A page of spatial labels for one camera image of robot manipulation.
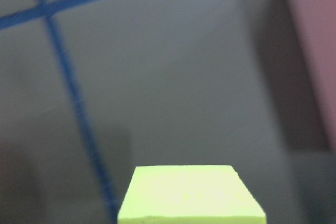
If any yellow-green foam block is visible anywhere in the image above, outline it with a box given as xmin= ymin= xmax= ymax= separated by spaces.
xmin=118 ymin=165 xmax=267 ymax=223

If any pink plastic bin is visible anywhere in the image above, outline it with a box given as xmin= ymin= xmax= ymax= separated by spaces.
xmin=288 ymin=0 xmax=335 ymax=150

